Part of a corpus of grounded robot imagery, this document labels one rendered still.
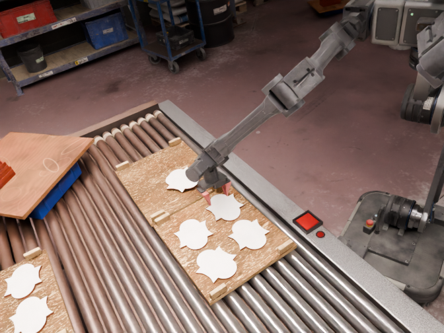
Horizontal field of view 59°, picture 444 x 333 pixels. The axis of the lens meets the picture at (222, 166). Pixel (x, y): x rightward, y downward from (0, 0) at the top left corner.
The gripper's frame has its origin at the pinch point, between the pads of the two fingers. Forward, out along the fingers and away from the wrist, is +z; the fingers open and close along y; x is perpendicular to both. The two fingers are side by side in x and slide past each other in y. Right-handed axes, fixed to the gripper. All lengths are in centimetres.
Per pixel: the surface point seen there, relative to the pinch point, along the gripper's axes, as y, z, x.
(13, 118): -69, 21, 363
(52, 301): -66, 2, -3
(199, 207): -7.5, 1.2, 2.6
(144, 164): -13.4, -7.2, 42.5
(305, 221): 19.4, 8.1, -26.9
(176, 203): -13.4, -0.5, 10.8
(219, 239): -9.7, 4.9, -15.2
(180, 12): 180, -23, 413
